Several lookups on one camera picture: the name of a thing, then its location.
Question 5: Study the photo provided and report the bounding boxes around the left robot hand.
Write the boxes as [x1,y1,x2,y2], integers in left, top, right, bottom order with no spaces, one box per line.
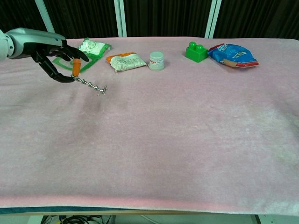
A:
[6,27,90,84]

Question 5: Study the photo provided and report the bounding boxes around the silver magnetic ball chain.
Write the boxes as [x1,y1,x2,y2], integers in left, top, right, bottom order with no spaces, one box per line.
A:
[71,75,109,95]

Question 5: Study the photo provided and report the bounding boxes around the green plastic packet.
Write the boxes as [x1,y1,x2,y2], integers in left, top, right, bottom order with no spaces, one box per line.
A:
[52,37,112,73]

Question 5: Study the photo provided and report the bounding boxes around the orange white powder packet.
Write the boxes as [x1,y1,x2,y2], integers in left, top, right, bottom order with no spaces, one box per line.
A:
[106,52,148,73]

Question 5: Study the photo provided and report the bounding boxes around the small white jar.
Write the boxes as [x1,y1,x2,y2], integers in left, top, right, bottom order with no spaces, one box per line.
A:
[148,51,165,71]

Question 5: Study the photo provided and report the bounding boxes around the black pleated curtain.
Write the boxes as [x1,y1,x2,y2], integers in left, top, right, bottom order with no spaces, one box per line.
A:
[0,0,299,42]

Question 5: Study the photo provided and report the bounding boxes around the green toy brick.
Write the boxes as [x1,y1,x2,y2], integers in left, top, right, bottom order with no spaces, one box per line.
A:
[185,41,209,63]

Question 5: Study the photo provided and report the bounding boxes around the pink table cloth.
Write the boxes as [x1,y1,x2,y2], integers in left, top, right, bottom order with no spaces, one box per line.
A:
[0,36,299,215]

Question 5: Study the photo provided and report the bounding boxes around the blue snack bag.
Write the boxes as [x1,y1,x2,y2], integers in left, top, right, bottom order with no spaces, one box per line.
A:
[207,42,260,69]

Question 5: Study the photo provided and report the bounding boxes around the white frame post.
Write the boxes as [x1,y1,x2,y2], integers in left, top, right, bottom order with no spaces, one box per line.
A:
[34,0,58,40]
[114,0,128,38]
[204,0,222,39]

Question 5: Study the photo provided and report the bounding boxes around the black floor cables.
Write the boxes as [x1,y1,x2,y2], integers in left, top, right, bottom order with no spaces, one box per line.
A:
[42,214,113,224]

